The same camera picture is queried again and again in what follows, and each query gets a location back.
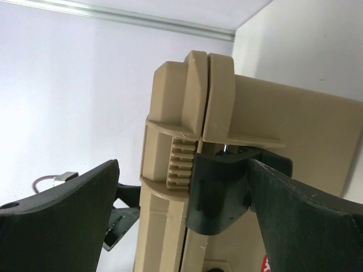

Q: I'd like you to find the tan plastic tool box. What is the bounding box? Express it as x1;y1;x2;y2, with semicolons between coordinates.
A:
134;51;362;271

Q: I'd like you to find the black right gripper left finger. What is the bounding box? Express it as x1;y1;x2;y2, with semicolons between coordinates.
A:
1;160;119;271

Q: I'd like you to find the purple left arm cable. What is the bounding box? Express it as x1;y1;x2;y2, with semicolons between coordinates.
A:
31;175;59;193

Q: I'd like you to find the aluminium left corner post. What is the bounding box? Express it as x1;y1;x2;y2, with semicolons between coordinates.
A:
8;1;236;42

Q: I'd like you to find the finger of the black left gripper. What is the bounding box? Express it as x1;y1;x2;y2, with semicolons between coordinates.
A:
103;184;141;252

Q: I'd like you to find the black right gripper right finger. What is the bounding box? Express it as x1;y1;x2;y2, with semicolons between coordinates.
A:
248;160;362;271

